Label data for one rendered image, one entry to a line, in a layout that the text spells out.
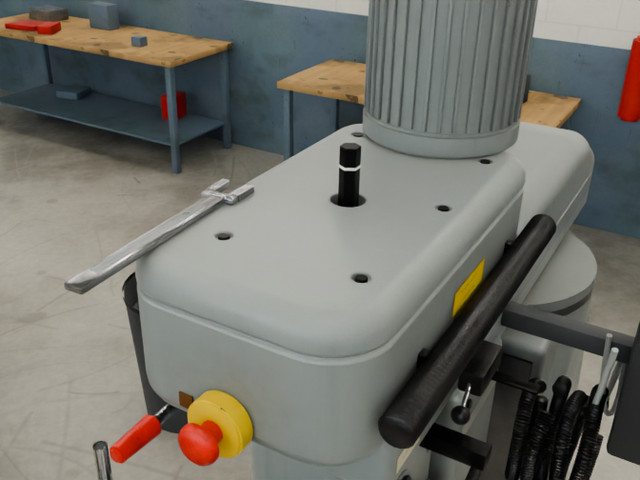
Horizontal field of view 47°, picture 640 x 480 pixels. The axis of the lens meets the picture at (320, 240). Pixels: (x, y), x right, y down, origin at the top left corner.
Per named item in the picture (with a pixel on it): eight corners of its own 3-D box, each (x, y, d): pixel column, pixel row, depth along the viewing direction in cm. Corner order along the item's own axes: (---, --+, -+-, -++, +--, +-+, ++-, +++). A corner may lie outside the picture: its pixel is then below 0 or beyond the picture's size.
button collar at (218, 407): (242, 470, 64) (239, 416, 62) (188, 444, 67) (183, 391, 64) (254, 455, 66) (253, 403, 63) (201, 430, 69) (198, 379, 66)
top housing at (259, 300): (354, 500, 62) (364, 343, 54) (121, 393, 73) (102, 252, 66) (519, 265, 98) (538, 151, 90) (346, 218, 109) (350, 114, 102)
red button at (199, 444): (210, 478, 62) (209, 442, 60) (173, 460, 64) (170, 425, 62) (234, 454, 65) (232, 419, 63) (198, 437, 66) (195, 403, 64)
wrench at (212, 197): (91, 299, 59) (90, 290, 58) (54, 287, 60) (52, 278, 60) (253, 191, 78) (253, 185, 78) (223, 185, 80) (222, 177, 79)
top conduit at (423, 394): (412, 457, 60) (416, 424, 59) (367, 438, 62) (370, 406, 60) (554, 241, 95) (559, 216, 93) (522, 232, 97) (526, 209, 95)
